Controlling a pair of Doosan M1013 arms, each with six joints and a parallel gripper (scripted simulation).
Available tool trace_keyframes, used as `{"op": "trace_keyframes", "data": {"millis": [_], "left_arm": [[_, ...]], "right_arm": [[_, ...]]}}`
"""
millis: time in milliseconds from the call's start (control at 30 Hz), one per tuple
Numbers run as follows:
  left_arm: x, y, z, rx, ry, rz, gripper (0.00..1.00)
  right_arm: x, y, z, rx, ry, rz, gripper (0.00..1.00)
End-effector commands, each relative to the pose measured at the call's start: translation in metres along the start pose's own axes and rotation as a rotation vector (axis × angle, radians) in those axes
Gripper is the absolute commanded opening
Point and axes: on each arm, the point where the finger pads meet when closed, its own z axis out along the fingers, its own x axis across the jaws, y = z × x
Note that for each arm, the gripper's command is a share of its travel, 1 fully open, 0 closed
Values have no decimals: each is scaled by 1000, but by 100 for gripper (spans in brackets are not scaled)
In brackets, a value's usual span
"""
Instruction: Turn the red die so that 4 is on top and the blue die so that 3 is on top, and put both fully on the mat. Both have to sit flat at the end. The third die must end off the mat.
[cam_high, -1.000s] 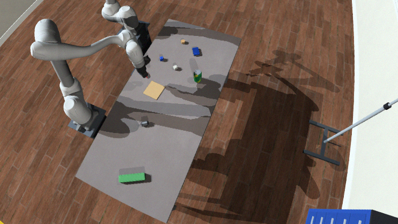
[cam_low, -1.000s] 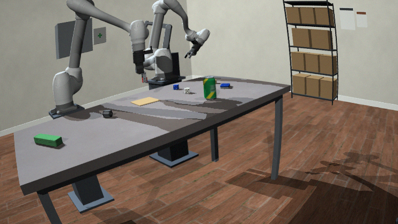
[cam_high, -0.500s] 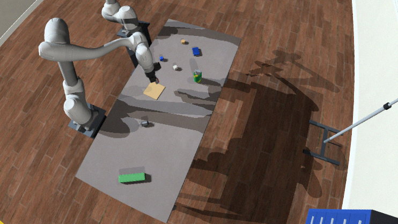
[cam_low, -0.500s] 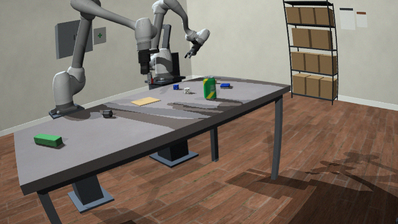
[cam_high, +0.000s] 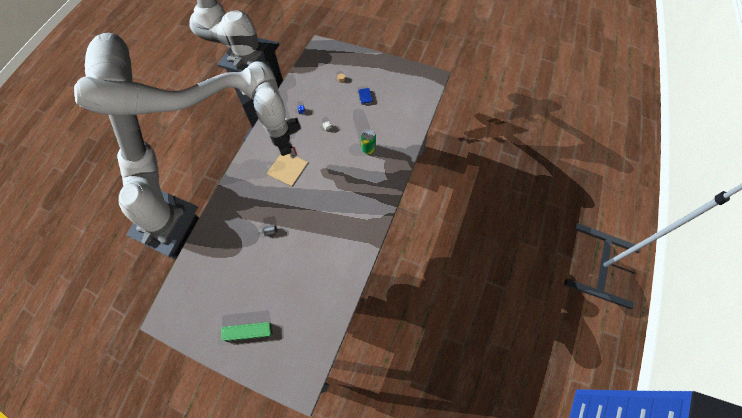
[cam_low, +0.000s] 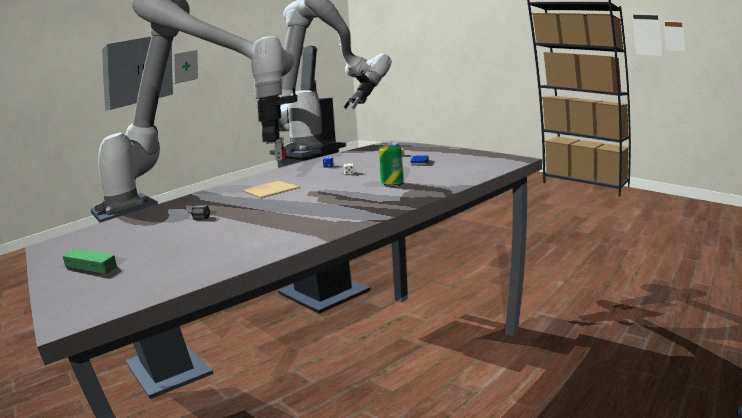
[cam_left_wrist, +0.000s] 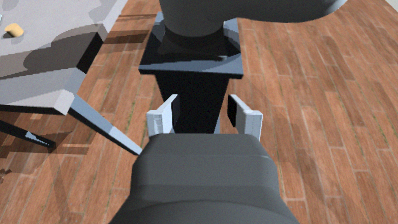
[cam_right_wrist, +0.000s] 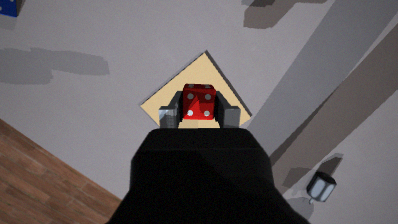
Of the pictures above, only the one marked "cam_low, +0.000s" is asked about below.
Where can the green rectangular box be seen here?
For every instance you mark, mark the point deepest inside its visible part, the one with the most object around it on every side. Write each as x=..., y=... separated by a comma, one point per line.
x=90, y=261

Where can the green soda can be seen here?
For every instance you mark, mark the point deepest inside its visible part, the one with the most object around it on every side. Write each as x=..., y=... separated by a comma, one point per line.
x=390, y=160

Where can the beige flat mat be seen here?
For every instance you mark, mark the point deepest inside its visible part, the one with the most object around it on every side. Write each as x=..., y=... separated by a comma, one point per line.
x=270, y=189

